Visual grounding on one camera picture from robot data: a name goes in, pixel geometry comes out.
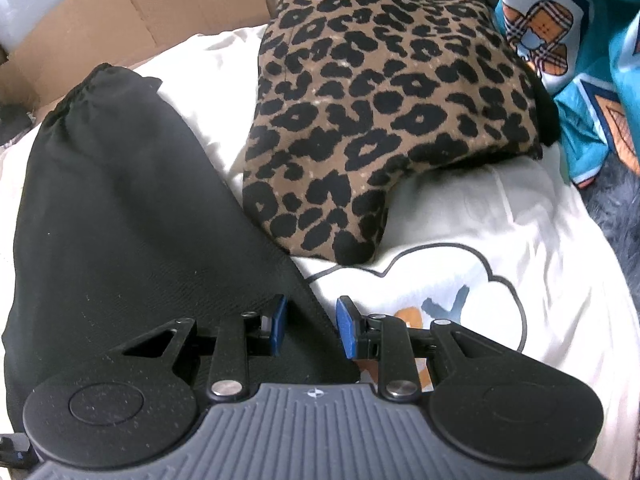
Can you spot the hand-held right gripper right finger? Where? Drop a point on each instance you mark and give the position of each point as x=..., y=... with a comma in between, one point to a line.
x=346, y=330

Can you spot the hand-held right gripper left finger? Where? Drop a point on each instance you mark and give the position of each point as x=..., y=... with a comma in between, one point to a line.
x=278, y=325

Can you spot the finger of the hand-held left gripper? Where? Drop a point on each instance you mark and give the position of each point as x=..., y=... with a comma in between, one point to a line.
x=12, y=450

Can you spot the black and floral garment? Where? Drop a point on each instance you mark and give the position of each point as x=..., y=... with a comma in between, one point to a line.
x=125, y=210

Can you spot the white printed bedsheet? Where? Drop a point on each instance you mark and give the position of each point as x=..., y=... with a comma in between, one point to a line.
x=475, y=220

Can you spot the leopard print garment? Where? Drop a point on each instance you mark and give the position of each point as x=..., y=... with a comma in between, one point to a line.
x=375, y=110

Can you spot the grey furry cloth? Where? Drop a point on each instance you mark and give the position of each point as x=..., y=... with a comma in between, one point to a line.
x=620, y=210

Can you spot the teal printed blanket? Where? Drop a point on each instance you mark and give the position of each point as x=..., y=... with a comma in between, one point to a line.
x=590, y=110

